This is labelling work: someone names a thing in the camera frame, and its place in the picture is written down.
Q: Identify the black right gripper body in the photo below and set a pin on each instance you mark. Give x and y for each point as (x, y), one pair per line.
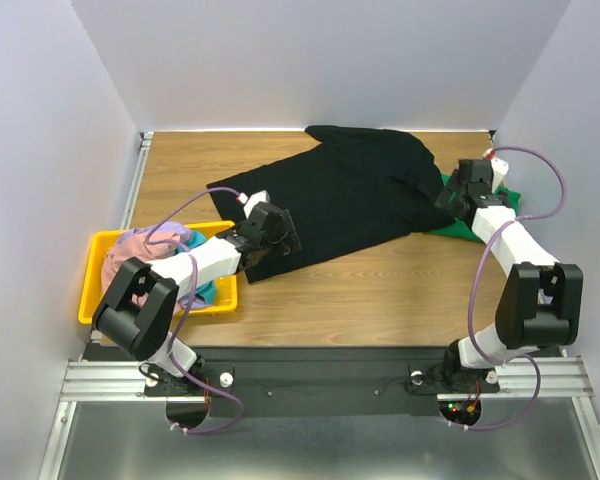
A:
(450, 198)

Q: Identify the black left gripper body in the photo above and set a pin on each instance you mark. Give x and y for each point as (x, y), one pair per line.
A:
(280, 245)

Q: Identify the black t shirt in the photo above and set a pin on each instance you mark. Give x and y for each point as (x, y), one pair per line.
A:
(356, 189)

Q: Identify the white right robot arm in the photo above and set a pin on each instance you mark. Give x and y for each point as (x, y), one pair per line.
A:
(541, 301)

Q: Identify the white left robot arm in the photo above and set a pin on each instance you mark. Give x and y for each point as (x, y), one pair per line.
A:
(136, 311)

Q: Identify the green folded t shirt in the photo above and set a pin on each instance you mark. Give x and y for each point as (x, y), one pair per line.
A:
(460, 227)

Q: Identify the yellow plastic bin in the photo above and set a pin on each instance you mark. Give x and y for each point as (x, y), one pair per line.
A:
(226, 299)

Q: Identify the teal t shirt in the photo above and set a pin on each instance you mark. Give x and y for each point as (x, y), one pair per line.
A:
(206, 293)

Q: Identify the lavender t shirt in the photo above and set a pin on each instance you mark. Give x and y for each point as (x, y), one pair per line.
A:
(165, 231)

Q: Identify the pink t shirt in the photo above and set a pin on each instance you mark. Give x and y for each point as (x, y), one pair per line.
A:
(161, 246)

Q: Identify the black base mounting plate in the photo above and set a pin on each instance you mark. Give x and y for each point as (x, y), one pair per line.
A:
(321, 381)

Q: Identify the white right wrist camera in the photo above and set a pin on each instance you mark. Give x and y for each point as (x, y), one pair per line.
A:
(500, 168)

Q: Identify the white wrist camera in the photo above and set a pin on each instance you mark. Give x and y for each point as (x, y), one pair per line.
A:
(500, 168)
(248, 202)

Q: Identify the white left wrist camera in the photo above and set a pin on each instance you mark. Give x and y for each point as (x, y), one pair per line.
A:
(248, 202)

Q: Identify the aluminium frame rail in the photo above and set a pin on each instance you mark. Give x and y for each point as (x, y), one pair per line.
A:
(561, 377)

